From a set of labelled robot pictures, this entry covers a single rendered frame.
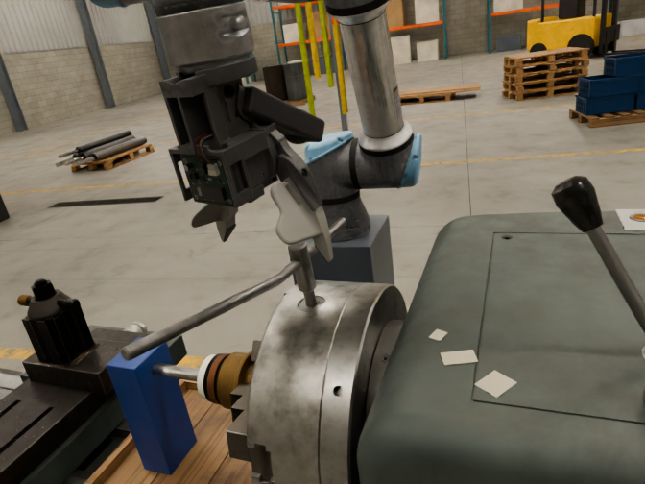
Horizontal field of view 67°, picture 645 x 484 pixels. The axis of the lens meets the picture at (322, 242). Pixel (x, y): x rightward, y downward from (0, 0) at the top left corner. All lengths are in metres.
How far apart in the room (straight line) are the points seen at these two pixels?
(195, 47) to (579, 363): 0.41
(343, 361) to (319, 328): 0.05
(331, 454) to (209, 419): 0.51
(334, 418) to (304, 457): 0.06
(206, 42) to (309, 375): 0.35
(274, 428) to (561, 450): 0.30
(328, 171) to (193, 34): 0.71
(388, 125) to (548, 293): 0.55
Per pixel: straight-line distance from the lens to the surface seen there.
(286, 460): 0.59
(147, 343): 0.44
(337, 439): 0.55
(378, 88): 0.97
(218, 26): 0.43
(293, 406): 0.57
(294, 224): 0.46
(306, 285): 0.59
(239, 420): 0.66
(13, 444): 1.05
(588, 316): 0.55
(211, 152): 0.43
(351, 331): 0.57
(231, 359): 0.75
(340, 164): 1.08
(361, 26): 0.92
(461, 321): 0.52
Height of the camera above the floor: 1.54
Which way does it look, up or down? 23 degrees down
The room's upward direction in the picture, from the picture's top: 8 degrees counter-clockwise
